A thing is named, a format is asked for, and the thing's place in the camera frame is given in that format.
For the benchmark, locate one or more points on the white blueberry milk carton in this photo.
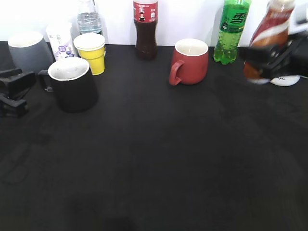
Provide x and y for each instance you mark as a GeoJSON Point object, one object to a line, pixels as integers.
{"type": "Point", "coordinates": [60, 38]}

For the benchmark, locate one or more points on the red mug white interior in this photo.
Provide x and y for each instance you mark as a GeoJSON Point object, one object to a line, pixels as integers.
{"type": "Point", "coordinates": [189, 62]}

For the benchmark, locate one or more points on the cola bottle red label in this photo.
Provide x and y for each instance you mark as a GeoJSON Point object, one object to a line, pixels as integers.
{"type": "Point", "coordinates": [145, 20]}

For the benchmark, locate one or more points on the grey mug white interior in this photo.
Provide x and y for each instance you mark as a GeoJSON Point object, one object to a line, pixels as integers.
{"type": "Point", "coordinates": [30, 51]}

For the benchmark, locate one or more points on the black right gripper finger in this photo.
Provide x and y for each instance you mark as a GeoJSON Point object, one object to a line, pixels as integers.
{"type": "Point", "coordinates": [256, 55]}

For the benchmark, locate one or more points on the clear water bottle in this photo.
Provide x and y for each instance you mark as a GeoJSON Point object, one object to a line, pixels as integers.
{"type": "Point", "coordinates": [88, 19]}

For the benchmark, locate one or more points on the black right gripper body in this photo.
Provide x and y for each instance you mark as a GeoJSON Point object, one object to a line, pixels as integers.
{"type": "Point", "coordinates": [289, 59]}

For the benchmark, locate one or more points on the yellow paper cup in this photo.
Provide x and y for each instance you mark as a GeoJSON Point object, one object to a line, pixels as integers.
{"type": "Point", "coordinates": [91, 47]}

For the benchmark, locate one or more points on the green sprite bottle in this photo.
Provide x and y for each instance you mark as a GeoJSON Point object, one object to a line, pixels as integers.
{"type": "Point", "coordinates": [231, 26]}

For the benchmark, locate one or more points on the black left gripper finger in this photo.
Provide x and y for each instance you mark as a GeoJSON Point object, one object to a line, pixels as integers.
{"type": "Point", "coordinates": [13, 108]}
{"type": "Point", "coordinates": [14, 81]}

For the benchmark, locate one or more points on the black mug white interior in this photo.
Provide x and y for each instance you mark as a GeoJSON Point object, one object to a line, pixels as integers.
{"type": "Point", "coordinates": [72, 82]}

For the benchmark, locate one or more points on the white mug with script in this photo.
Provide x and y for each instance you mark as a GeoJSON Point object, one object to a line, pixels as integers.
{"type": "Point", "coordinates": [286, 81]}

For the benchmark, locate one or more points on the orange Nescafe coffee bottle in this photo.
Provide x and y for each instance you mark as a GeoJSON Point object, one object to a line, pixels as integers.
{"type": "Point", "coordinates": [274, 28]}

